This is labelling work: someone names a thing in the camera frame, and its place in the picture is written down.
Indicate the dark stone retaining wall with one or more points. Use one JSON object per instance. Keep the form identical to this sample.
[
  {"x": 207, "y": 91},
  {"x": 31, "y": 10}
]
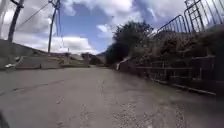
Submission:
[{"x": 186, "y": 71}]

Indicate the dark metal railing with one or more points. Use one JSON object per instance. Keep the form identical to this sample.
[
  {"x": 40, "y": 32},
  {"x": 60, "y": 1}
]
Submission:
[{"x": 196, "y": 16}]

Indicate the grey concrete wall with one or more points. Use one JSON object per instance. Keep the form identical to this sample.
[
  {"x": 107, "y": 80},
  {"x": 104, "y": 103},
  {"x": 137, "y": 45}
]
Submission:
[{"x": 30, "y": 58}]

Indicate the dry bushes on bank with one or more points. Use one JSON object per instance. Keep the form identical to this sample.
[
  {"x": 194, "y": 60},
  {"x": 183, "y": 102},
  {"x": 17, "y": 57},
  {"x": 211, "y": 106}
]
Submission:
[{"x": 173, "y": 43}]

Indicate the dark green trees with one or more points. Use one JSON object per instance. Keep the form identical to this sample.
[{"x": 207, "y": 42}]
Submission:
[{"x": 125, "y": 41}]

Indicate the grey asphalt road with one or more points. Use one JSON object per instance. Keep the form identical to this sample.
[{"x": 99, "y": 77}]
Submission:
[{"x": 83, "y": 100}]

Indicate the leaning utility pole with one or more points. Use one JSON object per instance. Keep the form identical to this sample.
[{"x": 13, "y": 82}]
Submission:
[
  {"x": 14, "y": 21},
  {"x": 51, "y": 30}
]

